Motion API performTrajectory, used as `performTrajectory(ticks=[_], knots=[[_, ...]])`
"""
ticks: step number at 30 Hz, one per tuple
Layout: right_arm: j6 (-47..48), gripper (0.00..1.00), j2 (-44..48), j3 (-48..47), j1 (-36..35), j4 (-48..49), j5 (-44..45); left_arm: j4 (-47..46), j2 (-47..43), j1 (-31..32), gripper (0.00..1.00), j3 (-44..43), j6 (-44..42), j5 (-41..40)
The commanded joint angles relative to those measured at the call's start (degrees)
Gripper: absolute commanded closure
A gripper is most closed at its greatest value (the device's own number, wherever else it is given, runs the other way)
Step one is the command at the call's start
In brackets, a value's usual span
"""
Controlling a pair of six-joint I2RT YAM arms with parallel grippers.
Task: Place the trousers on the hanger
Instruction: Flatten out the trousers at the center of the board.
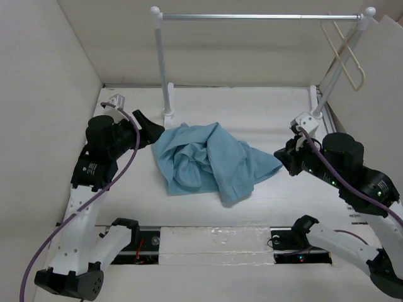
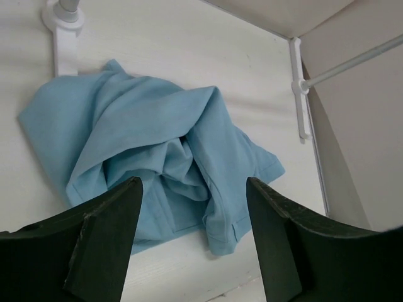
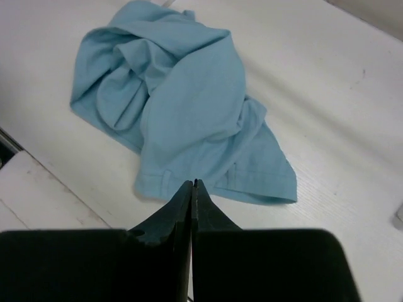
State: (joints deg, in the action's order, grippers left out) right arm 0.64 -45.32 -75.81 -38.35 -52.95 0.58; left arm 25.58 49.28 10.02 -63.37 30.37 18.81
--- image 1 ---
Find aluminium rail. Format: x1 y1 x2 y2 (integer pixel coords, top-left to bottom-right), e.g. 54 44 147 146
316 103 346 139

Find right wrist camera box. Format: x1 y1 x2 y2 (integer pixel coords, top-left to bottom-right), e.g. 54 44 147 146
290 112 319 137

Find light blue trousers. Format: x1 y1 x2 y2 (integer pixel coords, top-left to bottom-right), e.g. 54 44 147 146
152 122 282 206

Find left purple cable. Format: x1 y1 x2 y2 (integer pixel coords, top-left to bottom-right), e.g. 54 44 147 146
18 101 141 300

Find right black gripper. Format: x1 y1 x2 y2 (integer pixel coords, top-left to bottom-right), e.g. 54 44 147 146
273 130 343 187

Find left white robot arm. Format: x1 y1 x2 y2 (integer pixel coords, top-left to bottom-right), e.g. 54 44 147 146
34 108 164 301

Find white clothes rack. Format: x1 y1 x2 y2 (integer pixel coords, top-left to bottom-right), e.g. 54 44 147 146
150 6 377 128

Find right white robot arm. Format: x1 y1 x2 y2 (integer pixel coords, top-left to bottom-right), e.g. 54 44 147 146
270 131 402 299

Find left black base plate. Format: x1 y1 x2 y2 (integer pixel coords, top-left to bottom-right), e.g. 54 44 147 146
111 228 161 265

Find cream plastic hanger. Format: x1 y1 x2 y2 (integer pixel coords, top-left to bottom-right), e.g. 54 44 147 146
321 21 366 92

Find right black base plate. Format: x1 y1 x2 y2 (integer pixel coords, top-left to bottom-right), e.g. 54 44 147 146
267 227 332 265

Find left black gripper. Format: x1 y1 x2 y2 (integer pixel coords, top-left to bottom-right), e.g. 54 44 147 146
109 110 164 159

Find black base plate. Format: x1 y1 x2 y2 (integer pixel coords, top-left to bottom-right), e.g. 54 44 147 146
267 227 332 265
111 228 161 265

